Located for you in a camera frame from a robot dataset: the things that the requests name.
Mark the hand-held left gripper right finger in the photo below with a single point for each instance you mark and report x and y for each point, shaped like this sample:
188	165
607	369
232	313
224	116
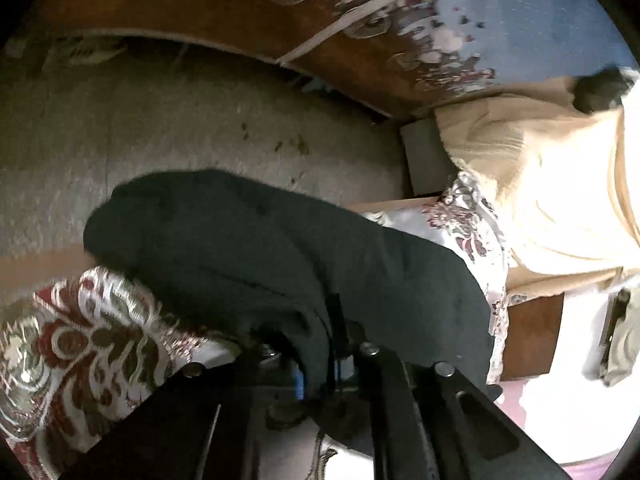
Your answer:
385	390

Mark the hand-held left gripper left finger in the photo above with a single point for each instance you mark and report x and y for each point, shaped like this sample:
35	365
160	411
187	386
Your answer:
280	385

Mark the black garment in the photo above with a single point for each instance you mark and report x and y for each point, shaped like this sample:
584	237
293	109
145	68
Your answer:
260	260

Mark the wooden bed headboard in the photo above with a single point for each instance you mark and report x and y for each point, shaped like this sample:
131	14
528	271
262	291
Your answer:
532	335

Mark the floral satin bedspread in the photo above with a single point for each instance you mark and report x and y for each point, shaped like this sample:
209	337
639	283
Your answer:
75	350

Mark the dark grey box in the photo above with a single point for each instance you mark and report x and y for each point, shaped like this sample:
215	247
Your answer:
425	155

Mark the olive green cloth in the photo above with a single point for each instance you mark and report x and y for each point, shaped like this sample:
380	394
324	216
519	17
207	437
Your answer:
620	340

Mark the cream textured cloth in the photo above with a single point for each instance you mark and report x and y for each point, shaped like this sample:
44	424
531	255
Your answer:
560	185

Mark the dark cloth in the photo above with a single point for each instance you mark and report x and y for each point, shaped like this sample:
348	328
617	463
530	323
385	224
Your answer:
600	90

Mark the cabinet with cartoon print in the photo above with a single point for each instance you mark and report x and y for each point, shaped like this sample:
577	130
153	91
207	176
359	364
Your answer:
350	15

